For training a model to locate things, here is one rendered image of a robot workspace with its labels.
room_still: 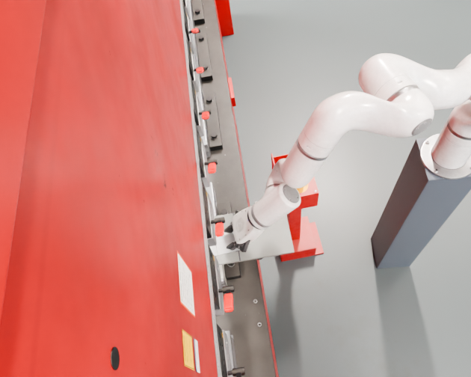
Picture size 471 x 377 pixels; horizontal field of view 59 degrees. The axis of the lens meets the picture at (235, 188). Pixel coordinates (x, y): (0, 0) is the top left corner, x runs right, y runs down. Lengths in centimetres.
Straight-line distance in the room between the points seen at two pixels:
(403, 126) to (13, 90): 87
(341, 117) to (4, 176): 82
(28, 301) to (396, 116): 86
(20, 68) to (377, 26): 343
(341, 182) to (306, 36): 132
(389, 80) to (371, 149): 182
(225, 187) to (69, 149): 136
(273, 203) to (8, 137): 101
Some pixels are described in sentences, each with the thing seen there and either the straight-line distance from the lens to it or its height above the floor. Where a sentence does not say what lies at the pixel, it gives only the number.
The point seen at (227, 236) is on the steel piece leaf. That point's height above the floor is 100.
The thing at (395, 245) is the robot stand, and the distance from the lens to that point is 217.
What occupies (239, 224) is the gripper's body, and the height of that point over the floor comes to 111.
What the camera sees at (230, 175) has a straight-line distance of 170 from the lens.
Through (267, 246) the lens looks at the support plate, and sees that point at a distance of 142.
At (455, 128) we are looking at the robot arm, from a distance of 148.
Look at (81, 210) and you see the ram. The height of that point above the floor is 205.
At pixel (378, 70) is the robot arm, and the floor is 157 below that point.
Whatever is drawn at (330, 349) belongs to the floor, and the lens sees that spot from 236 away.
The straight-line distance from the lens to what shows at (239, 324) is 149.
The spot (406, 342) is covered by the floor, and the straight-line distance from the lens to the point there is 243.
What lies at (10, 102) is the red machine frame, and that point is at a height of 218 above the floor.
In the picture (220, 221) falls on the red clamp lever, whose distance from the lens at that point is 118.
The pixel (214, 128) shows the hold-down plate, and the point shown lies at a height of 91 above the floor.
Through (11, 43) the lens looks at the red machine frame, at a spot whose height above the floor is 219.
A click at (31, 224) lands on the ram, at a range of 28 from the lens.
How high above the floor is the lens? 233
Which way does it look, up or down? 61 degrees down
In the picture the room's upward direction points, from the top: 14 degrees counter-clockwise
